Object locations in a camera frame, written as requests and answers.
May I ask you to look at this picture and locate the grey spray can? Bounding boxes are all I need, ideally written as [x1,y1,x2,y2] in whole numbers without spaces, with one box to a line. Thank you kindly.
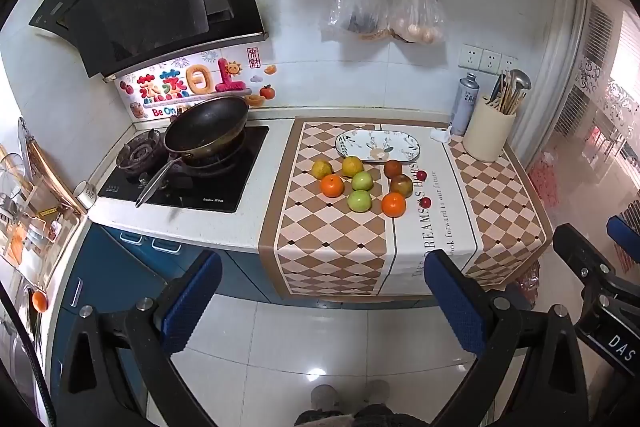
[450,73,481,136]

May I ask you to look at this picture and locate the person's dark pants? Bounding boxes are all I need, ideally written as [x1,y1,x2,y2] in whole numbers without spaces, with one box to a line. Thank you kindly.
[295,402,436,427]

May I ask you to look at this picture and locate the clear plastic bag with eggs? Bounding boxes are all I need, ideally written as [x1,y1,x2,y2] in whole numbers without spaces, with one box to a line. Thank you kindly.
[387,0,447,45]

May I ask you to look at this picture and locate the red net bag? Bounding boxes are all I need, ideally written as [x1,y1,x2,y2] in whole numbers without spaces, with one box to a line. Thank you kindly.
[527,149,563,208]

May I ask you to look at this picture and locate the dark metal wok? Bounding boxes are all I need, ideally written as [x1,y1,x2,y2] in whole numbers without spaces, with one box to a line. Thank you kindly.
[136,96,250,208]

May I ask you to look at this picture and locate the glass sliding door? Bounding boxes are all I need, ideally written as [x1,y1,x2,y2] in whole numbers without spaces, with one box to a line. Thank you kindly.
[510,0,640,233]

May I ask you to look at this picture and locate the colourful wall sticker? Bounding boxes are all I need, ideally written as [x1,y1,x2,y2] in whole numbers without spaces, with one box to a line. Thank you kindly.
[114,48,278,120]

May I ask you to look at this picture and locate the black glass gas stove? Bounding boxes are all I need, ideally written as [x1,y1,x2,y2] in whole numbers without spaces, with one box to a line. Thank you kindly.
[97,125,270,214]

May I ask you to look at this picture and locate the person's shoe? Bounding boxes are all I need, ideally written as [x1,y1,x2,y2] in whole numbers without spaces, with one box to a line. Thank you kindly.
[365,379,391,408]
[310,384,341,413]

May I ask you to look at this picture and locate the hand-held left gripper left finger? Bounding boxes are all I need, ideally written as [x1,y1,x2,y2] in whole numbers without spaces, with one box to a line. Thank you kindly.
[57,250,223,427]

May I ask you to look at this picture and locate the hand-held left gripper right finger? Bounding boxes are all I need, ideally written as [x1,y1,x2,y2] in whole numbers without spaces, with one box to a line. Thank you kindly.
[423,249,591,427]

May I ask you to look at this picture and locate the dish rack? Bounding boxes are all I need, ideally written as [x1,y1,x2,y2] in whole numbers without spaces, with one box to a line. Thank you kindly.
[0,117,88,288]

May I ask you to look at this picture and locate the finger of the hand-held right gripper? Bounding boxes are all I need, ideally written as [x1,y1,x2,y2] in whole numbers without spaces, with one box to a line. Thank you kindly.
[552,223,617,280]
[606,214,640,273]

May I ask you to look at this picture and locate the bundle of chopsticks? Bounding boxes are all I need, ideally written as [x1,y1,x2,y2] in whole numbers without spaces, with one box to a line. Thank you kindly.
[487,73,521,115]

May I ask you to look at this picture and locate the brown diamond pattern mat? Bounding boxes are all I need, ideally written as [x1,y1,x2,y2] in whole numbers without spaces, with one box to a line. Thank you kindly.
[259,122,553,298]

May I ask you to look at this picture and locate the small white cup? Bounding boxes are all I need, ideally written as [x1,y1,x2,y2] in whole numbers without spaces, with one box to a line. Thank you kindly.
[74,181,98,210]

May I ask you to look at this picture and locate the person's right shoe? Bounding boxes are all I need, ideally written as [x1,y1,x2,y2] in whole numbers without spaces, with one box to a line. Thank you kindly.
[365,379,391,408]

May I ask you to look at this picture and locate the orange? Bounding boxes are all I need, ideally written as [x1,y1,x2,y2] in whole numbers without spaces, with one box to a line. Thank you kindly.
[320,174,345,198]
[381,193,406,218]

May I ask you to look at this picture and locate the cream utensil holder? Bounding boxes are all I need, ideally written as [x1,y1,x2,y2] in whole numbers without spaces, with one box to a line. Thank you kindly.
[462,96,517,164]

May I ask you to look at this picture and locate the metal spoon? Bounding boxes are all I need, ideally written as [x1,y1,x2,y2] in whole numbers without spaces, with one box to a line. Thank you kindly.
[509,69,532,108]

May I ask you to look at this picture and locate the person's left shoe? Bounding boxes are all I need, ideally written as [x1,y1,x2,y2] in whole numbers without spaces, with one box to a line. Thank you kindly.
[310,384,341,413]

